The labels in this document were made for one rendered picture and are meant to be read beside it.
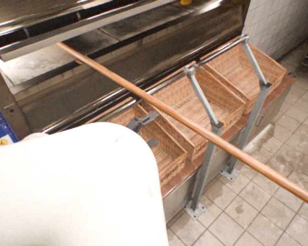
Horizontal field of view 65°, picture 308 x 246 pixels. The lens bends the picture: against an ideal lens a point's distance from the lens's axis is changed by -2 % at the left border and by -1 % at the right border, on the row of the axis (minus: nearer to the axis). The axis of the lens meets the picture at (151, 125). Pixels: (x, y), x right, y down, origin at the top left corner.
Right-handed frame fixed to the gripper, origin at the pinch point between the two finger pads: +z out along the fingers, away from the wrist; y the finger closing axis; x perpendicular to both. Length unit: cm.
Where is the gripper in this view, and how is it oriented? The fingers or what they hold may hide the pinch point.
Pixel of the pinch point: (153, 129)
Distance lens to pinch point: 84.2
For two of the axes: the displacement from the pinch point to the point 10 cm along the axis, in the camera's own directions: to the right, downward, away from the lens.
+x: 6.9, 5.2, -5.0
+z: 7.2, -5.0, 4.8
